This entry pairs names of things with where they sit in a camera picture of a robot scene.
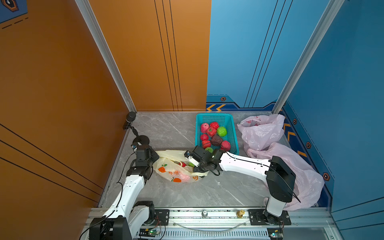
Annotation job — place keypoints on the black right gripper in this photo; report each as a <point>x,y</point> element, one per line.
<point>195,170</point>

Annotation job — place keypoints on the dark maroon ball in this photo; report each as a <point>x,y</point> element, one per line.
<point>216,140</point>

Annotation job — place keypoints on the orange-red ball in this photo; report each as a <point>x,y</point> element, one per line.
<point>211,132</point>

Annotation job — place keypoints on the yellow knotted plastic bag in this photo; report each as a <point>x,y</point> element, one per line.
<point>167,167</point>

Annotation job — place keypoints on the pink plastic bag with hearts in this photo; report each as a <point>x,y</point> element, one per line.
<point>308,183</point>

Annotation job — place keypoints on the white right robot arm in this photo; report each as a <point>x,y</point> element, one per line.
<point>274,172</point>

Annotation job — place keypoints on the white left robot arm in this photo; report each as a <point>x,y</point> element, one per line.
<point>124,218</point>

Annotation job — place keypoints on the pink knotted plastic bag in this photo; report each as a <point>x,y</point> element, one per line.
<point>259,132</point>

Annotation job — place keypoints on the teal plastic basket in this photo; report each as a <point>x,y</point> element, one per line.
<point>225,120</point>

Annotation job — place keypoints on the black desktop microphone stand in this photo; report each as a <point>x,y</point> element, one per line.
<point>128,125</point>

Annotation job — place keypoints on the left green circuit board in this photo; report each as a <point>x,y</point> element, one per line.
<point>148,233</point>

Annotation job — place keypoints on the green circuit board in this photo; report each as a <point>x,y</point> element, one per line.
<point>148,233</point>
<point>275,234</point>

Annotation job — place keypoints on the right green circuit board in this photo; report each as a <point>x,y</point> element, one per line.
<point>275,234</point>

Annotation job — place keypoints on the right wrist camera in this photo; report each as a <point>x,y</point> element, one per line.
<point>198,156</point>

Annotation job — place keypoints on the silver knob on rail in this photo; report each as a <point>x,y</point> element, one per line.
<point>204,214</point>

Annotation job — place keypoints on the brass knob on rail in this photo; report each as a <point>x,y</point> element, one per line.
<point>240,213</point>

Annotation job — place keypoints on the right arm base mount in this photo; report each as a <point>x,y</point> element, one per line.
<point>260,217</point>

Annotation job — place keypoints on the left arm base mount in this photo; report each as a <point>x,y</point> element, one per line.
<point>161,216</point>

